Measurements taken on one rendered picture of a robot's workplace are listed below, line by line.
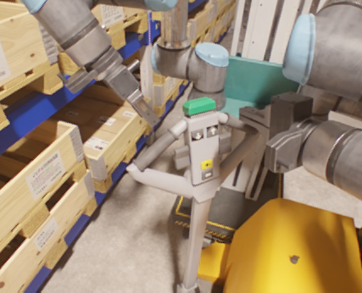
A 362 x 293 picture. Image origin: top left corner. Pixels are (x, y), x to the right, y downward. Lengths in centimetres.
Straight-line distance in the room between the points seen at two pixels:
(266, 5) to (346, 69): 95
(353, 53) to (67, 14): 45
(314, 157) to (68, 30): 46
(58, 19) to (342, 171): 51
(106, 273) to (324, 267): 135
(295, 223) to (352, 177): 79
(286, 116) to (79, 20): 40
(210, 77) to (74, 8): 75
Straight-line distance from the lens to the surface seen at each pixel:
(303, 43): 38
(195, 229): 98
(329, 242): 119
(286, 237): 112
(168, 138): 68
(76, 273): 203
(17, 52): 114
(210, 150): 75
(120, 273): 196
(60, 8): 54
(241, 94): 136
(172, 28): 116
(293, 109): 46
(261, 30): 133
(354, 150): 40
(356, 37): 39
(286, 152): 42
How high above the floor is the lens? 179
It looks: 40 degrees down
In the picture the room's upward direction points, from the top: 3 degrees clockwise
